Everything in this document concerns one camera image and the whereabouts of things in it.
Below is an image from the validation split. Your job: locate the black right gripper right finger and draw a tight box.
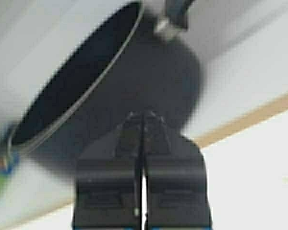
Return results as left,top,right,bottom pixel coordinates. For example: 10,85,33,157
143,112,213,230

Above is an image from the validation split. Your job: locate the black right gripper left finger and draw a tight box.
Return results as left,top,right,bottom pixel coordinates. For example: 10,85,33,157
72,113,142,230

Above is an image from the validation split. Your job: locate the black cooking pot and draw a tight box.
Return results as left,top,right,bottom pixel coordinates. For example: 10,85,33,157
7,0,203,167

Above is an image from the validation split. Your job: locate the blue ziploc bag box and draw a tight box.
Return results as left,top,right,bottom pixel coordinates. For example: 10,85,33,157
0,146,19,175

